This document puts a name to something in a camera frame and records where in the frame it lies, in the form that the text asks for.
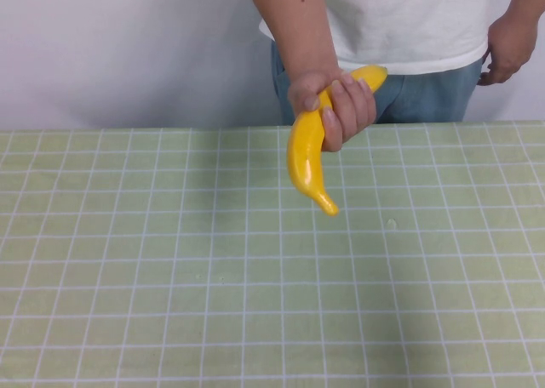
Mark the person's right hand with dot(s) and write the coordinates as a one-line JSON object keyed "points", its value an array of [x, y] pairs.
{"points": [[353, 107]]}

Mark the person's left hand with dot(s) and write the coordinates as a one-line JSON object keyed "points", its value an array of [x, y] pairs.
{"points": [[508, 52]]}

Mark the yellow banana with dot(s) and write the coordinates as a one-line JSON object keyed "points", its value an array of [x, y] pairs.
{"points": [[304, 158]]}

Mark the person's right forearm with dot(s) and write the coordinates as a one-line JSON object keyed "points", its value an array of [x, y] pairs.
{"points": [[294, 30]]}

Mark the person's left forearm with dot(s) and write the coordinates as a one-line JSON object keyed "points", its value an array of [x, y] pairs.
{"points": [[526, 3]]}

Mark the blue jeans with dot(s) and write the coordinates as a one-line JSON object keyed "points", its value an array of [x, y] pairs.
{"points": [[426, 98]]}

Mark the white t-shirt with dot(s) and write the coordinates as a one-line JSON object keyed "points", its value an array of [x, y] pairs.
{"points": [[404, 22]]}

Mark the green checkered tablecloth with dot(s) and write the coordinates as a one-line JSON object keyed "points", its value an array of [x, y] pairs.
{"points": [[127, 277]]}

